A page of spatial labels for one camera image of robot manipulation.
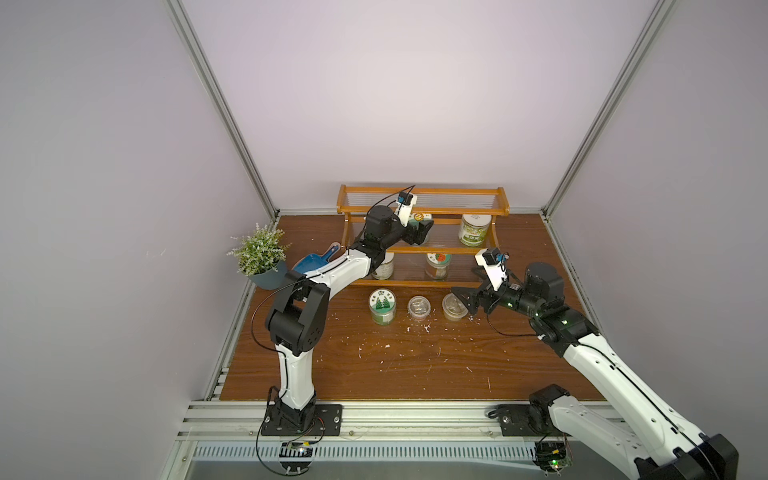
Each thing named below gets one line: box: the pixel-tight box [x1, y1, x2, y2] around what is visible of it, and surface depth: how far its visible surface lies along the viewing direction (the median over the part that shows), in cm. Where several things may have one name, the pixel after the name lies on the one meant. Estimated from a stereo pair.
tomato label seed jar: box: [425, 252, 452, 281], surface depth 96 cm
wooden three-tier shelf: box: [336, 184, 511, 288], surface depth 91 cm
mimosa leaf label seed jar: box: [369, 288, 397, 326], surface depth 87 cm
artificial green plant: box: [226, 223, 292, 276], surface depth 91 cm
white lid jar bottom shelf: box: [371, 252, 395, 280], surface depth 96 cm
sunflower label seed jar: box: [411, 212, 433, 221], surface depth 89 cm
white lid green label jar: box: [458, 214, 492, 247], surface depth 87 cm
